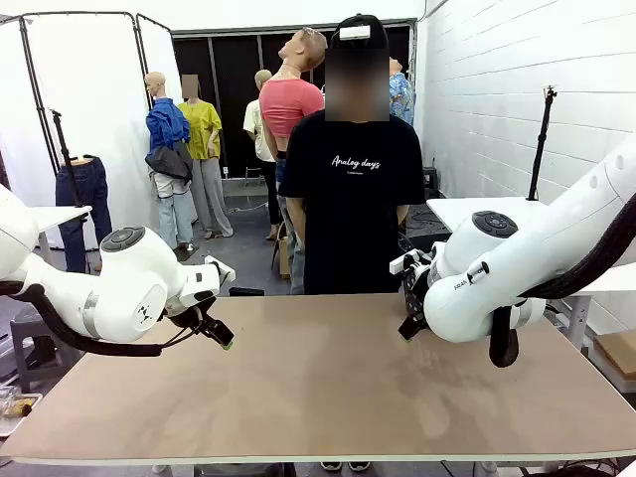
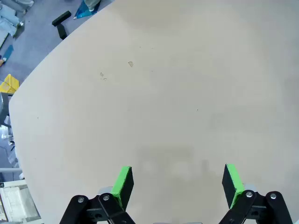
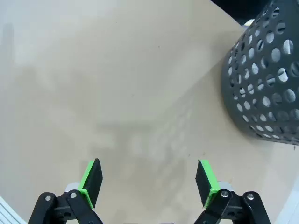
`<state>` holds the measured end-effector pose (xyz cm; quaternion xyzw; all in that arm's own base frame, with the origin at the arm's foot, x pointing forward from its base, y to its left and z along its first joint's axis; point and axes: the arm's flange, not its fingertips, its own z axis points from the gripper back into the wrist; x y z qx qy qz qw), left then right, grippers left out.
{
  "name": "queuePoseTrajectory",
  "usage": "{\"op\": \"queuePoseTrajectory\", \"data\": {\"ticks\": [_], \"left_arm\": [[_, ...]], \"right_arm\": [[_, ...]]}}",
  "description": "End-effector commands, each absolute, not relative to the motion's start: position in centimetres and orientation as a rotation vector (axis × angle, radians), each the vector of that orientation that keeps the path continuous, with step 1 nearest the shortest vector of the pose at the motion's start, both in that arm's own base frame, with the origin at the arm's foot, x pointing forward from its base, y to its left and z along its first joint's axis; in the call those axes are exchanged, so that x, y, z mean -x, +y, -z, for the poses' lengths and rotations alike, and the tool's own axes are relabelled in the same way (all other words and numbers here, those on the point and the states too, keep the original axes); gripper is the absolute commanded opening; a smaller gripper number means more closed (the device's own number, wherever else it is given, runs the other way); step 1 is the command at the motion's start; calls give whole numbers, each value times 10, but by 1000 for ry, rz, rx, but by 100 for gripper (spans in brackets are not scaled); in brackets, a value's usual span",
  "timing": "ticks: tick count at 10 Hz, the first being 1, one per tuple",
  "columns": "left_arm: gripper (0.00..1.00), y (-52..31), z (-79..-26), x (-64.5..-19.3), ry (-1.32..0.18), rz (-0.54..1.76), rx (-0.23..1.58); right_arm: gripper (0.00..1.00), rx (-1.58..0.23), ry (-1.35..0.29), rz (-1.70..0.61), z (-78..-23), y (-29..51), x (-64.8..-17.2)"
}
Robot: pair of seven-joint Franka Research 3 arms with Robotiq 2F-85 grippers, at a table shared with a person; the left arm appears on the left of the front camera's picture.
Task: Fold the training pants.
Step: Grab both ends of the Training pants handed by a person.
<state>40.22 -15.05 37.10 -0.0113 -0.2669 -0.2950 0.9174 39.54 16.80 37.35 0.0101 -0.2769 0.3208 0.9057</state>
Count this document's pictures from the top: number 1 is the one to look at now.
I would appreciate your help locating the mannequin in pink top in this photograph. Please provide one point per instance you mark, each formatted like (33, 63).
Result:
(288, 104)

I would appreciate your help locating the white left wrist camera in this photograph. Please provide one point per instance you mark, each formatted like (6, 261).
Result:
(221, 268)

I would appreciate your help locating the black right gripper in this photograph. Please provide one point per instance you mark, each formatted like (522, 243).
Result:
(415, 288)

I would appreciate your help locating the mannequin in cream shirt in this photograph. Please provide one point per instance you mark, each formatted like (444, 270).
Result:
(254, 124)

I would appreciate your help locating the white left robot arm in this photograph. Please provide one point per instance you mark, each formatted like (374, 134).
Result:
(129, 278)

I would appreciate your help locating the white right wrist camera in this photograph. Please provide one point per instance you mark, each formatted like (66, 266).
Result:
(401, 263)

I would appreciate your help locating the wide white partition screen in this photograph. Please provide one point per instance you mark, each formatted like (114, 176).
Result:
(89, 89)

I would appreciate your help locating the small black stool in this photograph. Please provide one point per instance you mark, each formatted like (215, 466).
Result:
(430, 178)

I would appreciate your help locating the flat cardboard box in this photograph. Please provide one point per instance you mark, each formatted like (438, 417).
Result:
(618, 350)

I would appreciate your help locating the mannequin in yellow shirt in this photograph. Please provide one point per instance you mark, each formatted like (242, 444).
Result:
(201, 129)

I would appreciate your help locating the black curtain backdrop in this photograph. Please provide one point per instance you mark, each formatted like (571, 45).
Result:
(223, 99)

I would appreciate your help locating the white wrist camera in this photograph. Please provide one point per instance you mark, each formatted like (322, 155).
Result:
(221, 268)
(401, 263)

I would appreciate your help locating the person in black t-shirt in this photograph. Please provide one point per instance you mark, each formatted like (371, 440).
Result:
(348, 199)

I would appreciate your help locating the grey plastic stool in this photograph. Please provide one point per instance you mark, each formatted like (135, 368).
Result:
(30, 348)

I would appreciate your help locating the narrow white partition screen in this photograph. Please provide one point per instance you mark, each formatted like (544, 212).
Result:
(159, 54)

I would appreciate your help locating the thin black tripod stand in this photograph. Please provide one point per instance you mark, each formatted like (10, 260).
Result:
(67, 159)

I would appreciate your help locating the black tripod with camera mount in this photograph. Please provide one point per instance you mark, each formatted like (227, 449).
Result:
(540, 144)

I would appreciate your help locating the white head-mounted camera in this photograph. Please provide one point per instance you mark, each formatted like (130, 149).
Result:
(355, 33)

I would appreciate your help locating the jeans on half mannequin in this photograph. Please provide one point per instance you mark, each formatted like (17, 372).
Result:
(94, 194)

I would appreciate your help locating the black cap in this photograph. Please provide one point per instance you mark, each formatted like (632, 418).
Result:
(358, 22)

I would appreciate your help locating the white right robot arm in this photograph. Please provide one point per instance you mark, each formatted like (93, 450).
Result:
(536, 238)

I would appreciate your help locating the person's right forearm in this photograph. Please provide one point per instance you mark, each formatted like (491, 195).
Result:
(295, 218)

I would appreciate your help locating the mannequin in blue floral shirt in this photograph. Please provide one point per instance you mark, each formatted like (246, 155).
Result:
(402, 99)

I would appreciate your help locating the white tray with clutter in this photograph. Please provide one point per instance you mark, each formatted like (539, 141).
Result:
(17, 412)

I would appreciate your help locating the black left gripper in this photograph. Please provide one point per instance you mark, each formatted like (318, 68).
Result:
(191, 315)

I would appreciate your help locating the black and white shoe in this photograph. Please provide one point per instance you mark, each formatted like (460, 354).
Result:
(359, 466)
(331, 466)

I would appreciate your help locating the person's left forearm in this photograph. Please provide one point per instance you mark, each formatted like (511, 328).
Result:
(403, 218)

